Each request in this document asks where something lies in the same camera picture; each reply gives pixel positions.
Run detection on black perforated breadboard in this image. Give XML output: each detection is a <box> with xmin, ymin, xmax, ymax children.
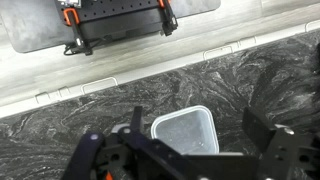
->
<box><xmin>54</xmin><ymin>0</ymin><xmax>175</xmax><ymax>42</ymax></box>

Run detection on grey metal cart plate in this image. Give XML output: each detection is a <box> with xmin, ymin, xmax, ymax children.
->
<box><xmin>0</xmin><ymin>0</ymin><xmax>222</xmax><ymax>54</ymax></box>

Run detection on small white drawer latch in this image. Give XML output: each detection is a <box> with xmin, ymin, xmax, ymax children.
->
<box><xmin>237</xmin><ymin>35</ymin><xmax>258</xmax><ymax>48</ymax></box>
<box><xmin>34</xmin><ymin>91</ymin><xmax>52</xmax><ymax>105</ymax></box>
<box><xmin>57</xmin><ymin>86</ymin><xmax>72</xmax><ymax>99</ymax></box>

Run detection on white cabinet drawer fronts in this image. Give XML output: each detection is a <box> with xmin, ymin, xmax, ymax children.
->
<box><xmin>0</xmin><ymin>19</ymin><xmax>320</xmax><ymax>119</ymax></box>

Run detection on clear square plastic container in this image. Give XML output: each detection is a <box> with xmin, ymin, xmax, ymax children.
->
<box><xmin>150</xmin><ymin>105</ymin><xmax>220</xmax><ymax>156</ymax></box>

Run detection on small white device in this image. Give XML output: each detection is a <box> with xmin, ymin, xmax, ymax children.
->
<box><xmin>59</xmin><ymin>0</ymin><xmax>83</xmax><ymax>8</ymax></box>

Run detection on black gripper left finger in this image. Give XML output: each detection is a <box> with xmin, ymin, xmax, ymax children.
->
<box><xmin>61</xmin><ymin>105</ymin><xmax>188</xmax><ymax>180</ymax></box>

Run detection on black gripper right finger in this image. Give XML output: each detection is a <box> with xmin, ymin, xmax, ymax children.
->
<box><xmin>241</xmin><ymin>106</ymin><xmax>320</xmax><ymax>180</ymax></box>

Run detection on large white drawer handle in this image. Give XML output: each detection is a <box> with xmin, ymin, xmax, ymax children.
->
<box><xmin>80</xmin><ymin>76</ymin><xmax>119</xmax><ymax>95</ymax></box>
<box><xmin>305</xmin><ymin>19</ymin><xmax>320</xmax><ymax>33</ymax></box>
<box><xmin>203</xmin><ymin>44</ymin><xmax>234</xmax><ymax>61</ymax></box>

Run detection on black clamp orange handle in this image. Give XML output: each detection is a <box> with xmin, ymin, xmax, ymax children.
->
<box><xmin>62</xmin><ymin>7</ymin><xmax>94</xmax><ymax>57</ymax></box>
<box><xmin>157</xmin><ymin>0</ymin><xmax>179</xmax><ymax>37</ymax></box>

